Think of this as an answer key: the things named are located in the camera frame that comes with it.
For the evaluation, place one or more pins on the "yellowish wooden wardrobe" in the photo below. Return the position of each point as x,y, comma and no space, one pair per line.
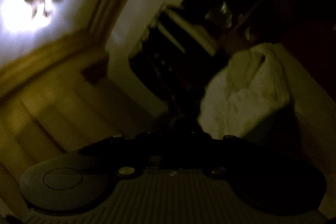
69,106

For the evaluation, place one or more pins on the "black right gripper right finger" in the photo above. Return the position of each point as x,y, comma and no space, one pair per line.
267,170

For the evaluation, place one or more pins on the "white floral bedding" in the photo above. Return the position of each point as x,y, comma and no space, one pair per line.
250,88

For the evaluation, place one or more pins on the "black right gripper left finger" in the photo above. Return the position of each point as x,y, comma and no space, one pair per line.
80,180

